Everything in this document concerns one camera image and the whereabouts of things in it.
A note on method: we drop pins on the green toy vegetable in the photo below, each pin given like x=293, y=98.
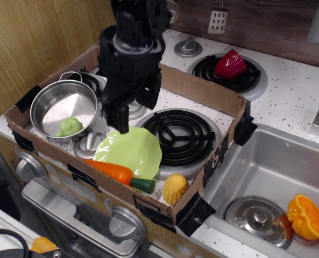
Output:
x=69, y=126

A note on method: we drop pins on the silver centre stove knob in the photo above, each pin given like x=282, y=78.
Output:
x=136, y=110

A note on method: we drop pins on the orange toy pumpkin half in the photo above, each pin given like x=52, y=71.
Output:
x=303, y=214

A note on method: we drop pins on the red toy bell pepper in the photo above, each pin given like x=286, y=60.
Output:
x=230, y=66

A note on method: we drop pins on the silver oven knob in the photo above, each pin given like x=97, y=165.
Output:
x=29, y=168
x=124, y=224

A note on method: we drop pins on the yellow toy corn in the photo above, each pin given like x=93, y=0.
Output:
x=174, y=187

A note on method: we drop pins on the front left black burner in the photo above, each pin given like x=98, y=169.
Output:
x=94, y=82

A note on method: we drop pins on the steel pot lid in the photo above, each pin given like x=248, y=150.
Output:
x=261, y=217

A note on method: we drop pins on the front right black burner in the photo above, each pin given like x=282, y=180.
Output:
x=186, y=138

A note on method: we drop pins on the hanging toy spatula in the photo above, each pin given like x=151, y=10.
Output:
x=218, y=19

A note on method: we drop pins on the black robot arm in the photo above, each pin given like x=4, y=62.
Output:
x=130, y=53

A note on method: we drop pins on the steel sink basin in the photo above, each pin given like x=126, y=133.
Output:
x=272, y=164

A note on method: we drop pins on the orange toy carrot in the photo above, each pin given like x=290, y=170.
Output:
x=123, y=175

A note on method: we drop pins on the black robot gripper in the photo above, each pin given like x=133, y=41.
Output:
x=129, y=78

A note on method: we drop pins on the small orange object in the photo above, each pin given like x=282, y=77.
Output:
x=42, y=245

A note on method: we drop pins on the hanging toy skimmer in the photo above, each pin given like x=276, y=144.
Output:
x=173, y=7

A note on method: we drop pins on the left silver oven knob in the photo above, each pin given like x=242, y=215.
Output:
x=29, y=168

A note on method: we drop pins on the back right black burner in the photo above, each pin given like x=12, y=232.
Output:
x=250, y=84

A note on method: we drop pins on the silver oven door handle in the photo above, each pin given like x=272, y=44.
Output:
x=84, y=239

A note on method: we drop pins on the right silver oven knob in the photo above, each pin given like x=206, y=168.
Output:
x=124, y=224

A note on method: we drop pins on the small steel pot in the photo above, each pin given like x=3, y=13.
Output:
x=62, y=99

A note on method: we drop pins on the silver front stove knob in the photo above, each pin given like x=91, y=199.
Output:
x=86, y=147

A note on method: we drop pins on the silver back stove knob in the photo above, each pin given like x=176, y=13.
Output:
x=188, y=48

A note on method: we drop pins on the black burner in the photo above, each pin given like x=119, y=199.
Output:
x=250, y=84
x=186, y=138
x=94, y=82

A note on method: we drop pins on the light green plastic plate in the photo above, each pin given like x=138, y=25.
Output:
x=138, y=150

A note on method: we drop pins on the silver stove knob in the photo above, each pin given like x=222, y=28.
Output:
x=188, y=48
x=86, y=147
x=136, y=110

